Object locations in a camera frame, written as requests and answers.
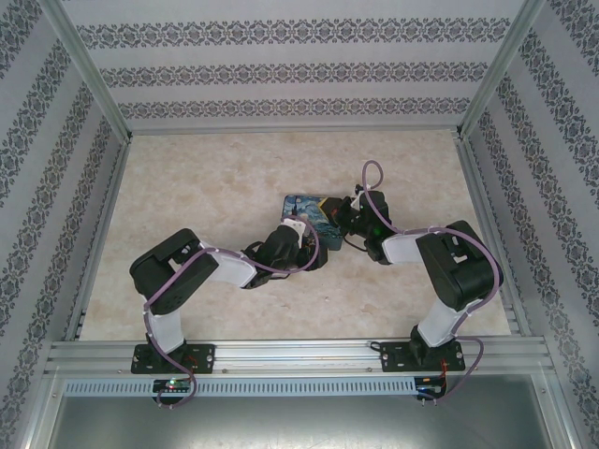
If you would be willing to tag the slanted aluminium frame post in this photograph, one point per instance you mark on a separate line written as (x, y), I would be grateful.
(89, 70)
(501, 65)

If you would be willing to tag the starry night print tin box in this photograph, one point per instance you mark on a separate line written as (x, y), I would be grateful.
(299, 208)

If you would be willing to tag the wide aluminium base rail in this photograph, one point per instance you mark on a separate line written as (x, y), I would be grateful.
(299, 355)

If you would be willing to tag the small green circuit board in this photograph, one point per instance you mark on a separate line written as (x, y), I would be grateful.
(430, 388)
(172, 385)

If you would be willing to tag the grey metal sheet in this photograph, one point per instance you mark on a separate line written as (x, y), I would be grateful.
(299, 423)

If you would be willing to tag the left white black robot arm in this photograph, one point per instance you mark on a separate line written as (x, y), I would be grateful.
(234, 269)

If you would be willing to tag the aluminium frame bar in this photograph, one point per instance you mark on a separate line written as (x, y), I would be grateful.
(290, 129)
(491, 187)
(100, 234)

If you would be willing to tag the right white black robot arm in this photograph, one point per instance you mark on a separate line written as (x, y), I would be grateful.
(458, 266)

